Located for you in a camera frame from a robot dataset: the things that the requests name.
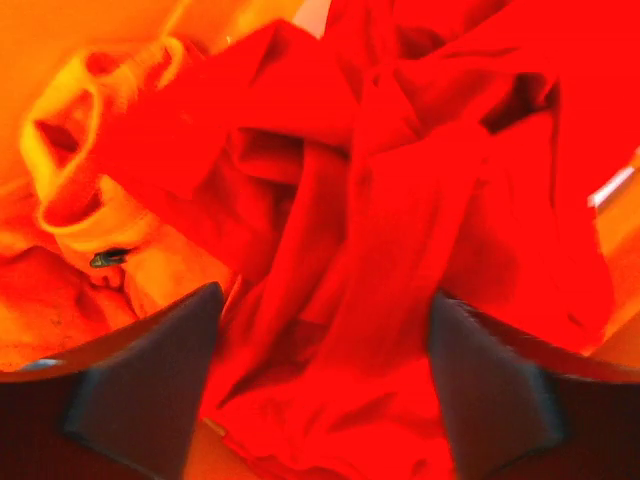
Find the orange t-shirt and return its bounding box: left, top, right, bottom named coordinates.
left=1, top=37, right=237, bottom=371

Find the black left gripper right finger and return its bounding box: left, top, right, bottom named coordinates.
left=428, top=293, right=565, bottom=479

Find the red t-shirt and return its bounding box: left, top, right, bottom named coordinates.
left=91, top=1, right=639, bottom=479

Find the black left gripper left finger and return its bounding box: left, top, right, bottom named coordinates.
left=64, top=283, right=223, bottom=479

